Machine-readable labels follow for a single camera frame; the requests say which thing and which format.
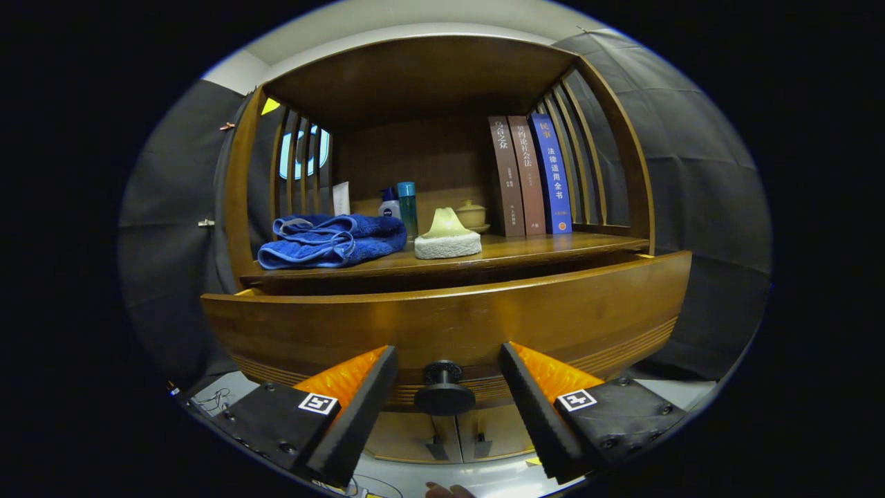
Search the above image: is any dark brown book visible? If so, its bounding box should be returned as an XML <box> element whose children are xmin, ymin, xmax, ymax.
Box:
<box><xmin>488</xmin><ymin>116</ymin><xmax>526</xmax><ymax>238</ymax></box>

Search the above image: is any thin cable bundle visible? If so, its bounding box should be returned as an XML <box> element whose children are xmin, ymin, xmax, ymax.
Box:
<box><xmin>196</xmin><ymin>387</ymin><xmax>232</xmax><ymax>414</ymax></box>

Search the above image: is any white brush with yellow-green handle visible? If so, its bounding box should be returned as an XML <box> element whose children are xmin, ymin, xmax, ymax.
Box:
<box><xmin>414</xmin><ymin>207</ymin><xmax>483</xmax><ymax>260</ymax></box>

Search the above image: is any blue book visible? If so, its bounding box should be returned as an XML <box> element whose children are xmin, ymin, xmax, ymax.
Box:
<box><xmin>528</xmin><ymin>113</ymin><xmax>573</xmax><ymax>235</ymax></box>

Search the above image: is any wooden cabinet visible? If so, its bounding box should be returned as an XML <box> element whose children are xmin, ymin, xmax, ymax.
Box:
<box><xmin>221</xmin><ymin>35</ymin><xmax>656</xmax><ymax>464</ymax></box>

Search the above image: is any wooden countertop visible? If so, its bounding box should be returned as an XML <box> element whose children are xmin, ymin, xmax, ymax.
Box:
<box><xmin>240</xmin><ymin>232</ymin><xmax>651</xmax><ymax>288</ymax></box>

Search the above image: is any beige lidded teacup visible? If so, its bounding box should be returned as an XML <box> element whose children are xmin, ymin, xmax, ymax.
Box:
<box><xmin>456</xmin><ymin>199</ymin><xmax>487</xmax><ymax>229</ymax></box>

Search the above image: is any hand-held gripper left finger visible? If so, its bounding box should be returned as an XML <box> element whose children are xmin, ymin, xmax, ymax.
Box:
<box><xmin>181</xmin><ymin>344</ymin><xmax>400</xmax><ymax>488</ymax></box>

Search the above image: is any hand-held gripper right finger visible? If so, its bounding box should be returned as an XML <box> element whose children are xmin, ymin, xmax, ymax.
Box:
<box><xmin>499</xmin><ymin>341</ymin><xmax>689</xmax><ymax>485</ymax></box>

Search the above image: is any wooden drawer with black knob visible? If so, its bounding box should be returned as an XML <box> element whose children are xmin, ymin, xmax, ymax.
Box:
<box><xmin>201</xmin><ymin>250</ymin><xmax>692</xmax><ymax>416</ymax></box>

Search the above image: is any reddish brown book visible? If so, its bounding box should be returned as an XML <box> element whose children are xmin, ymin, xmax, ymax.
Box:
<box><xmin>507</xmin><ymin>115</ymin><xmax>547</xmax><ymax>237</ymax></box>

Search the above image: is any blue folded towel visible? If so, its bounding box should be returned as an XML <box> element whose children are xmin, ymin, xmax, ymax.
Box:
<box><xmin>257</xmin><ymin>213</ymin><xmax>408</xmax><ymax>270</ymax></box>

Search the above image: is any teal bottle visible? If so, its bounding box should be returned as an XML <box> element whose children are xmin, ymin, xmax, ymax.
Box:
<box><xmin>397</xmin><ymin>181</ymin><xmax>419</xmax><ymax>243</ymax></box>

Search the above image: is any thin dark cable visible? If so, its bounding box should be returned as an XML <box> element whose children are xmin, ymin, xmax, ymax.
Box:
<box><xmin>348</xmin><ymin>473</ymin><xmax>403</xmax><ymax>498</ymax></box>

